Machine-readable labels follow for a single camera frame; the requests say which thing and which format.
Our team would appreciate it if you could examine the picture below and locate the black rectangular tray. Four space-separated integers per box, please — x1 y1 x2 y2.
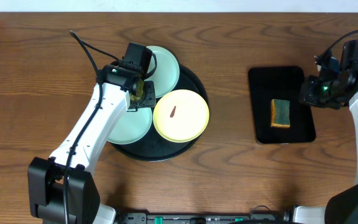
248 66 316 144

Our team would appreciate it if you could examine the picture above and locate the mint plate with red stain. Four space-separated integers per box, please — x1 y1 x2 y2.
146 46 180 98

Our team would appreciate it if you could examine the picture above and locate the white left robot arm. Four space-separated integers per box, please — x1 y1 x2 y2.
27 65 156 223

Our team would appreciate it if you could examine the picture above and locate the yellow plate with stain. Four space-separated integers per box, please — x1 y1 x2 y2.
153 90 209 143

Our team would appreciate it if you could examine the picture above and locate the orange green scrub sponge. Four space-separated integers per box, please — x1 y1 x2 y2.
270 99 290 128

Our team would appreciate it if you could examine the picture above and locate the round black tray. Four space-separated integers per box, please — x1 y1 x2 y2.
111 64 208 162

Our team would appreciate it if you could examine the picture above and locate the plain mint green plate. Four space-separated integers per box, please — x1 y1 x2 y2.
107 108 152 144

